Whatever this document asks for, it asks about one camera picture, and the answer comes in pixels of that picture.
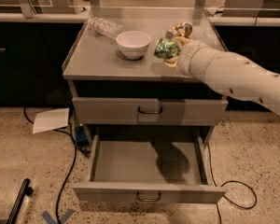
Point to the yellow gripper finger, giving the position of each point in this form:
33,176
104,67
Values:
181,41
171,62

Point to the black bar bottom left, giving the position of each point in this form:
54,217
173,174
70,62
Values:
25,191

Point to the grey metal drawer cabinet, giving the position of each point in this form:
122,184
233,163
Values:
96,68

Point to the dark background counter left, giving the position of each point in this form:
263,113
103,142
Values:
31,58

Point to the grey open middle drawer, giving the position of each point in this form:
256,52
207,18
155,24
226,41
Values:
148,170

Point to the white ceramic bowl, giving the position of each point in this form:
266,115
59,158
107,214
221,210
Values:
133,44

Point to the white paper sheet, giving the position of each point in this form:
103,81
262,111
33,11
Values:
51,120

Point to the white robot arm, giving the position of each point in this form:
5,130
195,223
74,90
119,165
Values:
228,73

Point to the crushed green can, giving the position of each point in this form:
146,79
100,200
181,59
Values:
166,49

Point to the crushed gold can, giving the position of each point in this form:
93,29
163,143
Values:
183,29

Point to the grey top drawer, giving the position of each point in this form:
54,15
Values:
140,111

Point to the dark background counter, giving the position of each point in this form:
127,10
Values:
31,58
250,37

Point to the blue power adapter box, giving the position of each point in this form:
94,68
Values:
80,136

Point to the clear plastic water bottle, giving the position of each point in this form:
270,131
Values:
105,27

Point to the dark background counter right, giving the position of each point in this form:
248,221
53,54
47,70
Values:
250,37

